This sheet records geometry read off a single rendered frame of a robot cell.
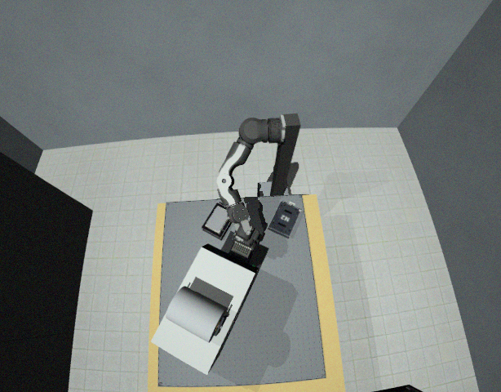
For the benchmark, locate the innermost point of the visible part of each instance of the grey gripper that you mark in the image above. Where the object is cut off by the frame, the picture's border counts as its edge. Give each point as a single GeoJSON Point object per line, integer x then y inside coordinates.
{"type": "Point", "coordinates": [251, 244]}

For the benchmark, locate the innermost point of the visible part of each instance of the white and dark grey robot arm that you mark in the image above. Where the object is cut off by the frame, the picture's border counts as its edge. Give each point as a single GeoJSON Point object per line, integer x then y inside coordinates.
{"type": "Point", "coordinates": [252, 130]}

